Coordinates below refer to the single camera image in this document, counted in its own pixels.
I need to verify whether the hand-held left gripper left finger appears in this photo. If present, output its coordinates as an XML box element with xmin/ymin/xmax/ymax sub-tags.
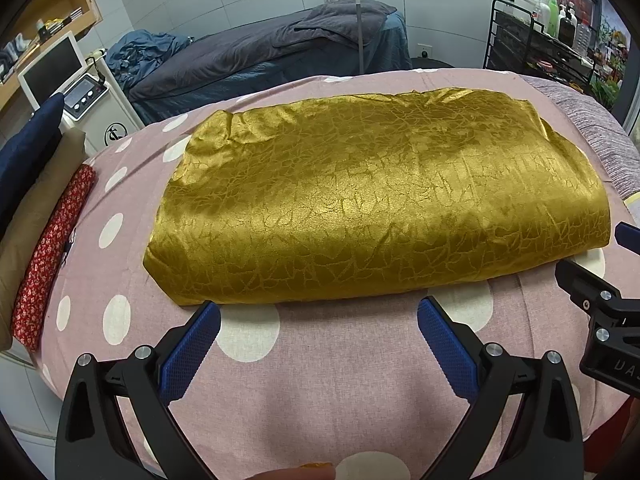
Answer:
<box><xmin>55</xmin><ymin>300</ymin><xmax>222</xmax><ymax>480</ymax></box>

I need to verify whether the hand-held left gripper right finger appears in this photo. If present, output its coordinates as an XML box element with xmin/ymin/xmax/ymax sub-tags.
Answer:
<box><xmin>416</xmin><ymin>296</ymin><xmax>585</xmax><ymax>480</ymax></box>

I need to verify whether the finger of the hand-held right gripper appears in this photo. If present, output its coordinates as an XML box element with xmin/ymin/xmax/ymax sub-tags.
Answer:
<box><xmin>614</xmin><ymin>222</ymin><xmax>640</xmax><ymax>252</ymax></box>
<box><xmin>555</xmin><ymin>257</ymin><xmax>623</xmax><ymax>313</ymax></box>

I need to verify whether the golden patterned jacket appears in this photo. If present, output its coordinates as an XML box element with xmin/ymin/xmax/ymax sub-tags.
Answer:
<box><xmin>142</xmin><ymin>87</ymin><xmax>612</xmax><ymax>307</ymax></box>

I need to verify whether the dark grey clothes pile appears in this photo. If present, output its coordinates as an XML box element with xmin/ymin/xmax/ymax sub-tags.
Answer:
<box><xmin>129</xmin><ymin>0</ymin><xmax>398</xmax><ymax>103</ymax></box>

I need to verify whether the person's left hand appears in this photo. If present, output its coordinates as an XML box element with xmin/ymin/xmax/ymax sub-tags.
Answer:
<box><xmin>245</xmin><ymin>462</ymin><xmax>337</xmax><ymax>480</ymax></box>

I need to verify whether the pink polka dot blanket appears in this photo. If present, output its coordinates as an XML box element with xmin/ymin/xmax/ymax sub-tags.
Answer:
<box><xmin>12</xmin><ymin>67</ymin><xmax>640</xmax><ymax>480</ymax></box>

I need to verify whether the green potted plant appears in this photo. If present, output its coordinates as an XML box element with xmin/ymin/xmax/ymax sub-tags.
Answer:
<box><xmin>592</xmin><ymin>77</ymin><xmax>627</xmax><ymax>112</ymax></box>

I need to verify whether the red floral cloth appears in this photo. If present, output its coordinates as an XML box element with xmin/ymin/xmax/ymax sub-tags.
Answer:
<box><xmin>12</xmin><ymin>164</ymin><xmax>96</xmax><ymax>352</ymax></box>

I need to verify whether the tan pillow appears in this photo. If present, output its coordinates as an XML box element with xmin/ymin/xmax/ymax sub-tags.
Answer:
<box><xmin>0</xmin><ymin>127</ymin><xmax>87</xmax><ymax>351</ymax></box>

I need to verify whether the clear plastic bottle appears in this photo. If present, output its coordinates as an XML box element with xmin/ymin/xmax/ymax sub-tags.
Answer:
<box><xmin>574</xmin><ymin>20</ymin><xmax>596</xmax><ymax>57</ymax></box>

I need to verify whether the dark brown bottle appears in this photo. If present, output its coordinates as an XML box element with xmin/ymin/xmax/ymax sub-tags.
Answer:
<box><xmin>557</xmin><ymin>7</ymin><xmax>576</xmax><ymax>48</ymax></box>

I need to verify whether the white device cabinet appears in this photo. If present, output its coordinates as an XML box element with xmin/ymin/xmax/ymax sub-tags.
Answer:
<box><xmin>62</xmin><ymin>49</ymin><xmax>146</xmax><ymax>146</ymax></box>

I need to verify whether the navy blue pillow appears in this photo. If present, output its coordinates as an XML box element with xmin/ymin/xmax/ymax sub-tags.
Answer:
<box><xmin>0</xmin><ymin>92</ymin><xmax>66</xmax><ymax>238</ymax></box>

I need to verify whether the black round stool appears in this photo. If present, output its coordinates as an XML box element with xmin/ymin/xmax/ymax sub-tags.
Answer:
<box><xmin>411</xmin><ymin>56</ymin><xmax>457</xmax><ymax>72</ymax></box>

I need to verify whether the crumpled blue cloth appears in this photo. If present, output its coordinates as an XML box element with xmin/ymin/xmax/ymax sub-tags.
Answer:
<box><xmin>105</xmin><ymin>30</ymin><xmax>193</xmax><ymax>88</ymax></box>

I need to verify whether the blue massage bed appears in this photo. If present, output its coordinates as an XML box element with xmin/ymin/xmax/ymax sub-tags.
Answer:
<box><xmin>135</xmin><ymin>12</ymin><xmax>413</xmax><ymax>126</ymax></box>

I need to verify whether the white framed monitor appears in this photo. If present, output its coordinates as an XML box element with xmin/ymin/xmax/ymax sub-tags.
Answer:
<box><xmin>17</xmin><ymin>31</ymin><xmax>87</xmax><ymax>107</ymax></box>

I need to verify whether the white bed frame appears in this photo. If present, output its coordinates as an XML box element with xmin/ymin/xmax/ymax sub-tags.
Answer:
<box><xmin>0</xmin><ymin>347</ymin><xmax>56</xmax><ymax>441</ymax></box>

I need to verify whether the black wire cart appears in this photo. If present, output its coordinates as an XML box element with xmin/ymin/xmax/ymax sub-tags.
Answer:
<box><xmin>482</xmin><ymin>0</ymin><xmax>603</xmax><ymax>98</ymax></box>

